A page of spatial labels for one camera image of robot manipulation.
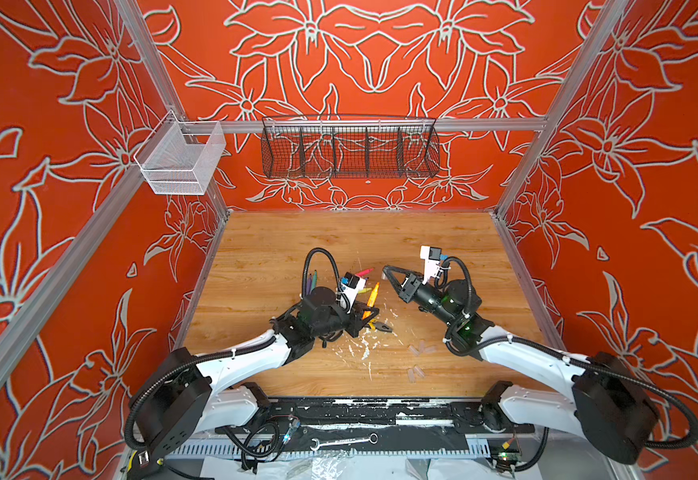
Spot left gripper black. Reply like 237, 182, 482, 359
311, 300, 378, 339

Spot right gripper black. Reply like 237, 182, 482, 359
384, 266, 462, 331

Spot yellow marker pen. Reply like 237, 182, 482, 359
367, 282, 380, 307

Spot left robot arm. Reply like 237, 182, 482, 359
123, 247, 379, 479

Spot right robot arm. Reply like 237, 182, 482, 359
383, 257, 698, 465

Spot yellow black pliers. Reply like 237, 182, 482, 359
366, 320, 393, 333

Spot silver wrench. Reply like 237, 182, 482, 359
310, 433, 379, 452

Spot small circuit board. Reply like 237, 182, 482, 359
490, 439, 521, 475

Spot white mesh basket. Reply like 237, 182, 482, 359
134, 111, 227, 196

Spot black wire basket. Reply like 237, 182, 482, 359
260, 114, 441, 180

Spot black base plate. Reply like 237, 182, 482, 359
214, 395, 536, 436

